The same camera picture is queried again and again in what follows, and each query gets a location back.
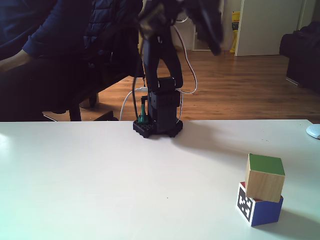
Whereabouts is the white round object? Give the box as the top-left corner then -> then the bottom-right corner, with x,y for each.
305,123 -> 320,140

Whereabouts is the yellow bag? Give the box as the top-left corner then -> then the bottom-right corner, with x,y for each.
229,10 -> 241,54

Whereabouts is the person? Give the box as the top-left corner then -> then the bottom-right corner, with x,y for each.
0,0 -> 146,122

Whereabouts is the person's hand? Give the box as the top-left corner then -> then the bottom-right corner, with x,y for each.
0,48 -> 34,74

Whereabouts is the green table clamp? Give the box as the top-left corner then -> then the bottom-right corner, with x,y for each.
137,96 -> 151,125

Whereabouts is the red blue marker cube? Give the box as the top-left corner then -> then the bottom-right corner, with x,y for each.
235,181 -> 284,227

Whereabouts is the standing mirror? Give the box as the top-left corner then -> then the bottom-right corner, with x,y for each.
192,21 -> 213,52

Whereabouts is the white door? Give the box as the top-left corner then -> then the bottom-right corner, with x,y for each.
234,0 -> 306,57

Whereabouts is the black chair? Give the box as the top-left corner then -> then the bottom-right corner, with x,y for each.
41,24 -> 146,122

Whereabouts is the black sofa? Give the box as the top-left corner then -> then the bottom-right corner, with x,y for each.
279,21 -> 320,95

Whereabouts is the green-topped wooden cube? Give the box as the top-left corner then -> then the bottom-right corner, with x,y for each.
244,153 -> 286,204

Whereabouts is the red white servo cable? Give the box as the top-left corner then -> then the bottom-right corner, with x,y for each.
172,23 -> 199,95

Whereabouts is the white USB cable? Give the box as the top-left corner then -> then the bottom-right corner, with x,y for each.
119,86 -> 149,122

